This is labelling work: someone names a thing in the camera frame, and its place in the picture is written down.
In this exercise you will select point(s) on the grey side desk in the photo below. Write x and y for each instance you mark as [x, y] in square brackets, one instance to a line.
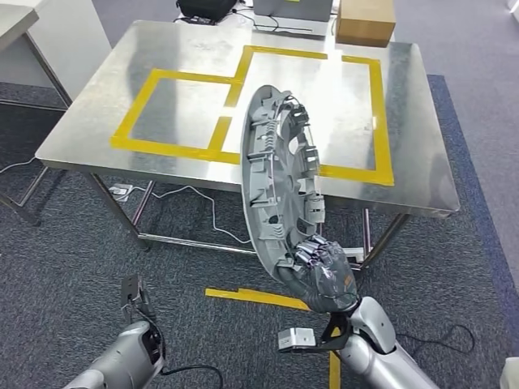
[16, 21]

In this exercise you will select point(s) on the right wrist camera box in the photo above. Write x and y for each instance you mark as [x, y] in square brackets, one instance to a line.
[296, 340]

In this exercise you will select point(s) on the brown cardboard box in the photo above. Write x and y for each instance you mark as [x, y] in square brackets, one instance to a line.
[365, 21]

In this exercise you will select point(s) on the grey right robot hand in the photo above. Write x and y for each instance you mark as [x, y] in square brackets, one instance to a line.
[329, 279]

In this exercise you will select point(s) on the white floor power strip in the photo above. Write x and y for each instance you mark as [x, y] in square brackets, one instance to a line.
[121, 192]

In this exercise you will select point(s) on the black carrying bag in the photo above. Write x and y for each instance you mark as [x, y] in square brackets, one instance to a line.
[206, 8]

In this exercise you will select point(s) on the small yellow tape rectangle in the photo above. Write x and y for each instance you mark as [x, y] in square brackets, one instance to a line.
[162, 148]

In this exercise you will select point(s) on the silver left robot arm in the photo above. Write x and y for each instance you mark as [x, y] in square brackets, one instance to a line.
[122, 359]

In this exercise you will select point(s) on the steel workbench table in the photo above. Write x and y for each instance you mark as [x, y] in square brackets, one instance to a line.
[182, 48]

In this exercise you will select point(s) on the large yellow tape rectangle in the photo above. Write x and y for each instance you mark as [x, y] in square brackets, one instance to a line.
[381, 134]

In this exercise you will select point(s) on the grey plastic wheel hubcap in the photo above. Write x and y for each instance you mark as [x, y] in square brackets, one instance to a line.
[267, 177]

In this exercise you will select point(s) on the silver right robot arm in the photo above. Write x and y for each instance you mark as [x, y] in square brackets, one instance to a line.
[377, 354]

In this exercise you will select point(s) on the white power adapter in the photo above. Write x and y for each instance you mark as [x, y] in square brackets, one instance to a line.
[353, 255]

